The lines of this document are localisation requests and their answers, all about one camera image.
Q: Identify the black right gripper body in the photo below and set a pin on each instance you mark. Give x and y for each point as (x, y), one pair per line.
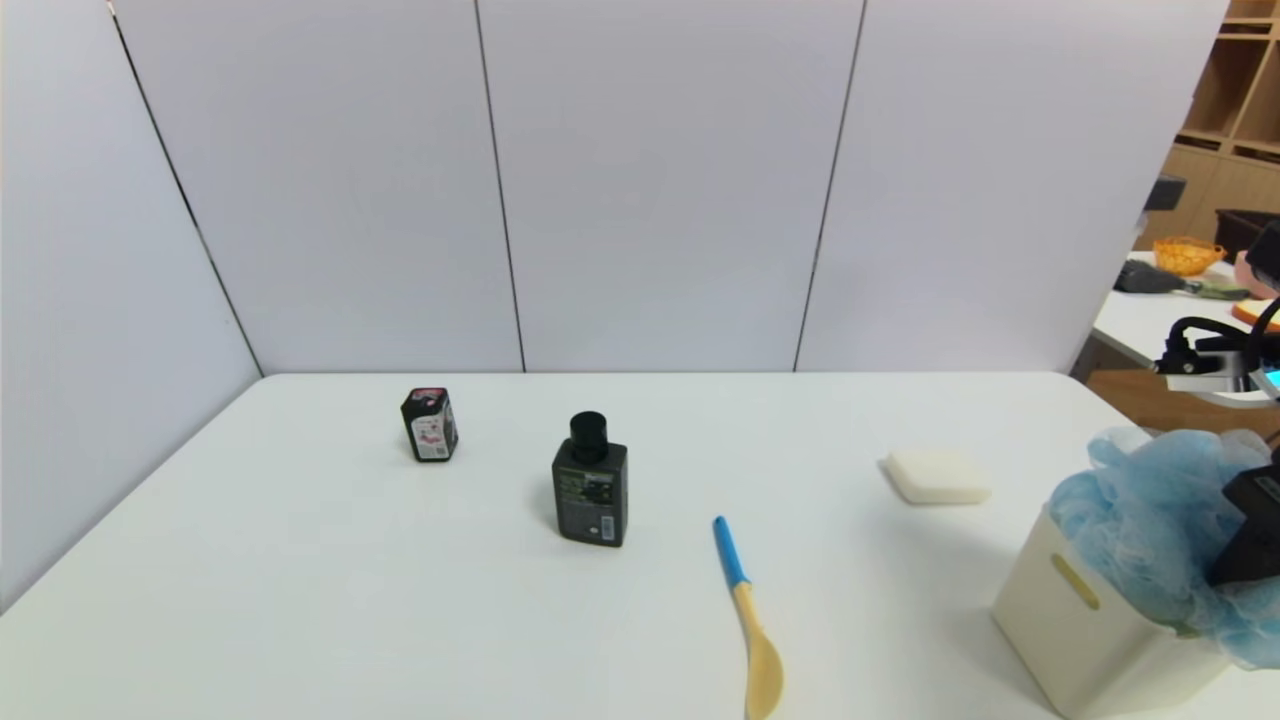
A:
(1255, 530)

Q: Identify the light blue bath loofah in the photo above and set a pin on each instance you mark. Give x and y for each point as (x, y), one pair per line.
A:
(1140, 520)

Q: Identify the toast slice toy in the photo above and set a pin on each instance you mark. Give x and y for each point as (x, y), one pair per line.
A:
(1250, 313)

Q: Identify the cream plastic storage bin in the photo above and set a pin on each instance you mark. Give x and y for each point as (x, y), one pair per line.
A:
(1060, 635)

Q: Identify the white side table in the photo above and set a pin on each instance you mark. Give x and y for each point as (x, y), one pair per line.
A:
(1140, 325)

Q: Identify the black crate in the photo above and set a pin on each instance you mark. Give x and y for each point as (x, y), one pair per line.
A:
(1235, 230)

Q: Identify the white soap bar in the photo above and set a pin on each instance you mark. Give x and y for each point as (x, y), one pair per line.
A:
(937, 477)

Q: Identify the wooden shelf unit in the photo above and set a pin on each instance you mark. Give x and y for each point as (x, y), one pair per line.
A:
(1225, 100)

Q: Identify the black bottle with black cap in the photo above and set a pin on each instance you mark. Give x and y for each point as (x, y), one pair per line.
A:
(590, 495)

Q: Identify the small black red-labelled jar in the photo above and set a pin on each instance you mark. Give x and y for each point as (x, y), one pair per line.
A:
(430, 426)

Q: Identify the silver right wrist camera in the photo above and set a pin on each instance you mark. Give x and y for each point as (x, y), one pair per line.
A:
(1205, 378)

